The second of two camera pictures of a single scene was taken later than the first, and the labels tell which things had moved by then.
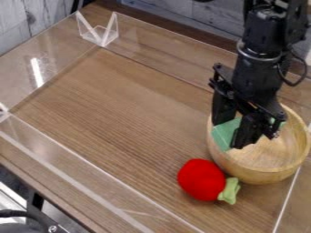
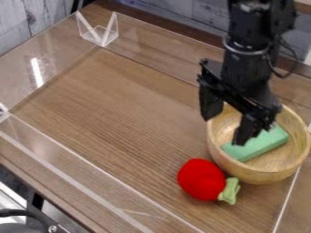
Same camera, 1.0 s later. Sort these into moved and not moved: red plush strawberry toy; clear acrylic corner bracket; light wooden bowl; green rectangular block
Moved: green rectangular block
Not moved: clear acrylic corner bracket; light wooden bowl; red plush strawberry toy
